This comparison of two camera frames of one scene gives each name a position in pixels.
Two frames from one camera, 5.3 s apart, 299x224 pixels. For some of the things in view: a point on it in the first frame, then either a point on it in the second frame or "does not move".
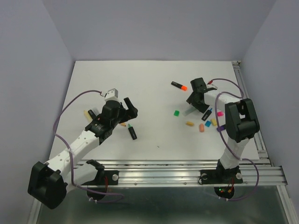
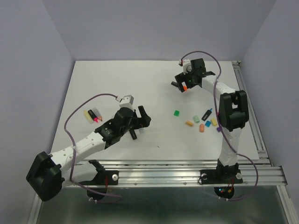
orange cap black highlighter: x=180 y=86 does not move
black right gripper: x=202 y=108 → x=181 y=78
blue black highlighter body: x=206 y=115 does not move
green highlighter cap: x=176 y=113 does not move
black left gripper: x=128 y=114 → x=143 y=122
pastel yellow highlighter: x=87 y=115 does not move
